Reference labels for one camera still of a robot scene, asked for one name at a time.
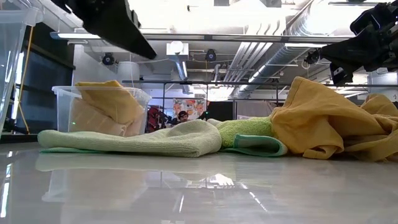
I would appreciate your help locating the mustard yellow towel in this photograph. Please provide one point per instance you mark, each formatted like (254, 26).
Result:
(317, 118)
(109, 102)

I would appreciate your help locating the clear plastic bin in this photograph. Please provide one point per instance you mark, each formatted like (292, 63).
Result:
(12, 46)
(62, 109)

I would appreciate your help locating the black ceiling spotlight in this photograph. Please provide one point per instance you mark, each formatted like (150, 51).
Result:
(108, 59)
(311, 58)
(210, 55)

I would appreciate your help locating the silver ventilation duct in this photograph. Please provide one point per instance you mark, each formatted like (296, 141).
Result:
(280, 59)

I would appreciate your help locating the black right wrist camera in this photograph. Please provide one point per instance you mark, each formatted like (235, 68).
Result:
(367, 21)

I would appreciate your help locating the black metal rack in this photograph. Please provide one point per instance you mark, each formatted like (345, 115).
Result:
(186, 82)

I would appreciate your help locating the light orange checked towel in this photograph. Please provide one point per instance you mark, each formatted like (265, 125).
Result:
(87, 119)

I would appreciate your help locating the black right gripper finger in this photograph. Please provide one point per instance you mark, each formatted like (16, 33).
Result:
(348, 51)

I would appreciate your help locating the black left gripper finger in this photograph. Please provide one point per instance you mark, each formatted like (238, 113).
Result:
(136, 42)

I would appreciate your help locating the black aluminium table frame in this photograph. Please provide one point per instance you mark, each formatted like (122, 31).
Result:
(18, 138)

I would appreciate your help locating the pale green towel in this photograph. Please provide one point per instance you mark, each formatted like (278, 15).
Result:
(140, 140)

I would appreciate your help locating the white ceiling lamp box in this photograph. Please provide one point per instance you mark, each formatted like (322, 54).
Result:
(177, 48)

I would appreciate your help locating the white cylinder tank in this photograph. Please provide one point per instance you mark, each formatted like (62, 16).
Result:
(127, 71)

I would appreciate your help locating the orange flower poster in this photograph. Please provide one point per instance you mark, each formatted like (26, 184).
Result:
(189, 107)

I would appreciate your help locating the bright green towel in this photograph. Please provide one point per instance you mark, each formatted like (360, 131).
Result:
(245, 130)

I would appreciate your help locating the black panel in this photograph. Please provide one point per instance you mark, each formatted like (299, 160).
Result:
(222, 110)

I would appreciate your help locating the long ceiling light fixture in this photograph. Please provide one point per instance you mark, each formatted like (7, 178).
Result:
(93, 36)

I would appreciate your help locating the person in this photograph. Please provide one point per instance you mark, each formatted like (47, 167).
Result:
(183, 116)

